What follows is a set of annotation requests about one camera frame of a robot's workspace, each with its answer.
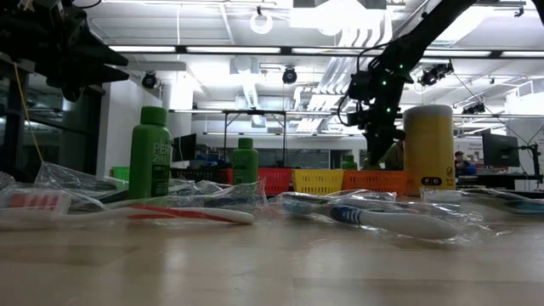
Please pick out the person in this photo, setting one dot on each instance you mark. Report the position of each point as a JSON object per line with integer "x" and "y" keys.
{"x": 460, "y": 159}
{"x": 399, "y": 155}

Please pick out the teal bagged toothbrush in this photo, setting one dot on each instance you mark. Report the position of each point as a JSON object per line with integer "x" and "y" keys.
{"x": 523, "y": 207}

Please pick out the orange plastic basket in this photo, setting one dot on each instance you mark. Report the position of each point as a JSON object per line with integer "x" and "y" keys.
{"x": 376, "y": 183}

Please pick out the green plastic basket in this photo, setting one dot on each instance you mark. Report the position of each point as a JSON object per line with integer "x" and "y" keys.
{"x": 121, "y": 173}

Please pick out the green shampoo bottle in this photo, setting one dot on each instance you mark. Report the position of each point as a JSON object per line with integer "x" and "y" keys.
{"x": 149, "y": 157}
{"x": 244, "y": 166}
{"x": 349, "y": 163}

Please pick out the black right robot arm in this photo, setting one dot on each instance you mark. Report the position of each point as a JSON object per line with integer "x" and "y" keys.
{"x": 416, "y": 38}

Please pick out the red plastic basket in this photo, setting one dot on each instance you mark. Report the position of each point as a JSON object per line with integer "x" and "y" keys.
{"x": 275, "y": 180}

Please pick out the black plastic basket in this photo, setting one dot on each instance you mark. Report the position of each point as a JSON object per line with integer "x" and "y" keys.
{"x": 197, "y": 175}

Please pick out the blue white bagged toothbrush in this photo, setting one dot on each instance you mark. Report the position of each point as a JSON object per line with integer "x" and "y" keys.
{"x": 404, "y": 225}

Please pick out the round white ceiling lamp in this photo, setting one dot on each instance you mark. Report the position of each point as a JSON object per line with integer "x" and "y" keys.
{"x": 261, "y": 32}

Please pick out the red white bagged toothbrush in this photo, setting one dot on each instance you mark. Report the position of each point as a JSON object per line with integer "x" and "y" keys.
{"x": 191, "y": 214}

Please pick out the long overhead light bar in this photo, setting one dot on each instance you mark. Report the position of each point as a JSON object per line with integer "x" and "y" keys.
{"x": 287, "y": 50}

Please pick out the black ceiling spotlight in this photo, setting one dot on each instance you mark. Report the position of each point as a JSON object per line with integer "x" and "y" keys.
{"x": 149, "y": 80}
{"x": 435, "y": 73}
{"x": 289, "y": 75}
{"x": 474, "y": 109}

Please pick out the black computer monitor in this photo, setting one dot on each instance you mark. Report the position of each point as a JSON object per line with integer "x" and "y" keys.
{"x": 500, "y": 149}
{"x": 185, "y": 148}

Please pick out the yellow canister white lid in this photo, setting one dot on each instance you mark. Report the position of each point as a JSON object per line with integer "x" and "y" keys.
{"x": 427, "y": 149}

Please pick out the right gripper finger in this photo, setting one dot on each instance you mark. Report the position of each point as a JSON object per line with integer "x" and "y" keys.
{"x": 375, "y": 151}
{"x": 390, "y": 146}

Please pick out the black background desk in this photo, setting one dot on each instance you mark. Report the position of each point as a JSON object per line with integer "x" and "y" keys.
{"x": 501, "y": 180}

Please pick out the black background rig frame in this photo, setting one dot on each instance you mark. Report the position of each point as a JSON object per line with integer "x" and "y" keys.
{"x": 255, "y": 111}

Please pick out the yellow plastic basket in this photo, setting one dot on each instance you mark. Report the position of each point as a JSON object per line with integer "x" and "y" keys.
{"x": 318, "y": 182}

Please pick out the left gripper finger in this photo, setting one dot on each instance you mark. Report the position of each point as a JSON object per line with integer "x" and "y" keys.
{"x": 108, "y": 75}
{"x": 102, "y": 51}

